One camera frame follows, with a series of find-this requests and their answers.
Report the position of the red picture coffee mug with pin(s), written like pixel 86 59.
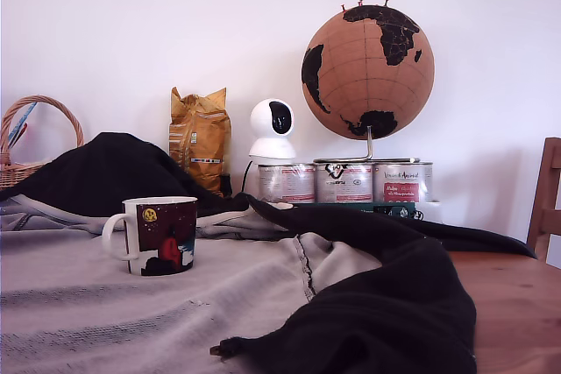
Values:
pixel 168 238

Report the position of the silver can with red label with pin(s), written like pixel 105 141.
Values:
pixel 285 183

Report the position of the black power adapter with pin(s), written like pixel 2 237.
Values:
pixel 226 183

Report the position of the silver can with black logo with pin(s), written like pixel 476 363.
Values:
pixel 344 183

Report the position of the yellow paper bag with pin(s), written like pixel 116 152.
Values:
pixel 201 142

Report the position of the dark green flat box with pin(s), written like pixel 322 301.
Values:
pixel 355 207

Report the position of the silver can with script label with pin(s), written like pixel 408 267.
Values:
pixel 403 183

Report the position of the cork globe on metal stand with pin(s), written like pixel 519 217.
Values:
pixel 368 72

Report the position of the black and grey sweatshirt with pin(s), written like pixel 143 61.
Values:
pixel 390 304

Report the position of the blue printed strip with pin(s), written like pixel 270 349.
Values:
pixel 24 122

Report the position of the wooden chair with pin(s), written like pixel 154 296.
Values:
pixel 550 199

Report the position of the white dome security camera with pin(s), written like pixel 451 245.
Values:
pixel 265 129

